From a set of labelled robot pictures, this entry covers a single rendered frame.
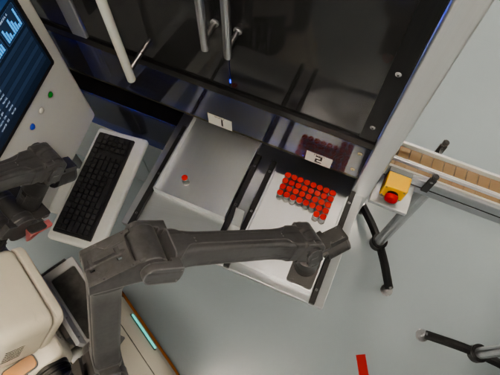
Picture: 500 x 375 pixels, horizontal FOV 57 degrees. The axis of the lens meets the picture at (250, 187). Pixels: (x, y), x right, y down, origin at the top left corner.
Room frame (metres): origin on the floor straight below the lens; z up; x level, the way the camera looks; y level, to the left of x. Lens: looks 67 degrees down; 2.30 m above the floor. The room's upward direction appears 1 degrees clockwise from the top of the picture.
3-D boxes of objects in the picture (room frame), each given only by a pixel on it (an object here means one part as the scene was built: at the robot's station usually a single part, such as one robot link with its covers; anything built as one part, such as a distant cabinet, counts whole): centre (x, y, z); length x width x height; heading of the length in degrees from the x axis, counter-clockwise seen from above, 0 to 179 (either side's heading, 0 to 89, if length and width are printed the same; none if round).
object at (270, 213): (0.46, -0.14, 0.90); 0.34 x 0.26 x 0.04; 156
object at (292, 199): (0.54, -0.17, 0.90); 0.18 x 0.02 x 0.05; 66
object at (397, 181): (0.58, -0.45, 0.99); 0.08 x 0.07 x 0.07; 157
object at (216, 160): (0.70, 0.13, 0.90); 0.34 x 0.26 x 0.04; 157
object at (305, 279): (0.27, -0.14, 1.20); 0.10 x 0.07 x 0.07; 157
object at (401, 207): (0.61, -0.48, 0.87); 0.14 x 0.13 x 0.02; 157
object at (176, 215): (0.57, 0.01, 0.87); 0.70 x 0.48 x 0.02; 67
